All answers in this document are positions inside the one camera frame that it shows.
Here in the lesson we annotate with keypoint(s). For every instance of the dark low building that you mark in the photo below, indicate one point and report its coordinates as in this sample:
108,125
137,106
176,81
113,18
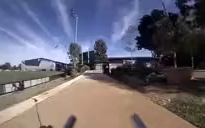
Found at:
130,60

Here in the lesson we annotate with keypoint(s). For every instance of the white and grey building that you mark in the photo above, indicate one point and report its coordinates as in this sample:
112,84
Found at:
40,64

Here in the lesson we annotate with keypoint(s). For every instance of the robot's own part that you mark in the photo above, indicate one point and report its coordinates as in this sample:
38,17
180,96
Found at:
69,122
138,122

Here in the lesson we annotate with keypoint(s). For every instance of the concrete path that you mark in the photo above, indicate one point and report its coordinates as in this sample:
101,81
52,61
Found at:
96,100

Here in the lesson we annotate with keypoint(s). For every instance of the tall light pole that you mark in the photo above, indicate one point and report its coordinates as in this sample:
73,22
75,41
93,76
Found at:
76,33

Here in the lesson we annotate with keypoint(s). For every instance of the low dark bushes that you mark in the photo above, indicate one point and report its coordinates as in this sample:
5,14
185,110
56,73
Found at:
130,73

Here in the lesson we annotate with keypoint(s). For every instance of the grey asphalt strip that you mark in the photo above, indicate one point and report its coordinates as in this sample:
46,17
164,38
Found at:
10,98

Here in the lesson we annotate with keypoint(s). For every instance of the pale concrete kerb strip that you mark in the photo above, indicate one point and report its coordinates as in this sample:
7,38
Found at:
20,106

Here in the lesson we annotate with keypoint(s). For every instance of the brown box planter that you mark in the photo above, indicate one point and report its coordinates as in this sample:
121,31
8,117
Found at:
178,75

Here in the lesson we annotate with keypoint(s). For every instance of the grass field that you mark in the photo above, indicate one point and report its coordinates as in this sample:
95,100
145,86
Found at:
10,76

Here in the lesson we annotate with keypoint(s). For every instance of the group of large dark trees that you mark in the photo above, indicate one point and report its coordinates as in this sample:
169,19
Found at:
176,33

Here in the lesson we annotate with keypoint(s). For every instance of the small green tree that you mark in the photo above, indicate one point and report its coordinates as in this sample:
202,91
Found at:
74,51
100,50

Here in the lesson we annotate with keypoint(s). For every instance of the distant row of trees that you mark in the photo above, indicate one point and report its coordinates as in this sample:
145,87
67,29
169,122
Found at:
3,66

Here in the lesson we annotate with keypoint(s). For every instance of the low wall with white panels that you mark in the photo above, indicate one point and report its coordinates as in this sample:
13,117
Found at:
33,82

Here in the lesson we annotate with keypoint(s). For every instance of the mulch ground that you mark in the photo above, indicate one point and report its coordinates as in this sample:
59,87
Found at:
186,103

